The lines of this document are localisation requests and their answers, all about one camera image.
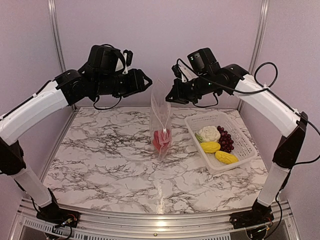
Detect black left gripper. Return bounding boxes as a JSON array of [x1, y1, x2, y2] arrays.
[[93, 67, 153, 98]]

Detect right aluminium frame post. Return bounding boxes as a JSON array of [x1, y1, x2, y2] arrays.
[[248, 0, 270, 74]]

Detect clear zip top bag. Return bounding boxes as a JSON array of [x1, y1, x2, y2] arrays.
[[149, 79, 172, 161]]

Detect aluminium frame post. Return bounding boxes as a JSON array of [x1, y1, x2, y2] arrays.
[[248, 0, 270, 74], [47, 0, 76, 111]]

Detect left aluminium frame post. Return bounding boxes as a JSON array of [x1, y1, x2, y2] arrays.
[[47, 0, 76, 111]]

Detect white toy cauliflower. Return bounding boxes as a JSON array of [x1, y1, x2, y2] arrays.
[[198, 126, 221, 142]]

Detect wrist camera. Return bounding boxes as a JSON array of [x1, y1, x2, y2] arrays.
[[171, 59, 193, 83], [115, 49, 133, 75]]

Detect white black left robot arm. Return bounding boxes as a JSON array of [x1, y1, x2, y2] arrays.
[[0, 44, 153, 225]]

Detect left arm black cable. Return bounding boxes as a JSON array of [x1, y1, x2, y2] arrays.
[[92, 96, 123, 111]]

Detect white plastic mesh basket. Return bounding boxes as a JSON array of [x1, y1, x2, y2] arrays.
[[184, 111, 258, 175]]

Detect red toy bell pepper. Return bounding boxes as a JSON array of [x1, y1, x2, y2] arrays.
[[152, 128, 172, 152]]

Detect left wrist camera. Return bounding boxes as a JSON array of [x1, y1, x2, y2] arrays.
[[115, 49, 133, 75]]

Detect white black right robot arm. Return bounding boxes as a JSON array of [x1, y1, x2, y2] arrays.
[[165, 47, 310, 229]]

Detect dark red toy grapes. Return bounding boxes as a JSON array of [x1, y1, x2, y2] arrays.
[[217, 125, 235, 153]]

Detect aluminium front rail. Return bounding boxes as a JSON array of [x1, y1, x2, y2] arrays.
[[9, 197, 301, 240]]

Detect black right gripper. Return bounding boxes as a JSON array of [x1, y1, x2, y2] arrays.
[[165, 72, 216, 104]]

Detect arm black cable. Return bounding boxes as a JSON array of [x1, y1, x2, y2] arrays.
[[92, 96, 123, 111], [199, 62, 279, 95]]

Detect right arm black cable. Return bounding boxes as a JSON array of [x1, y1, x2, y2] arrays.
[[199, 62, 279, 95]]

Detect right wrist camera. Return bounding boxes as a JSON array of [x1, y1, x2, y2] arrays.
[[171, 59, 193, 83]]

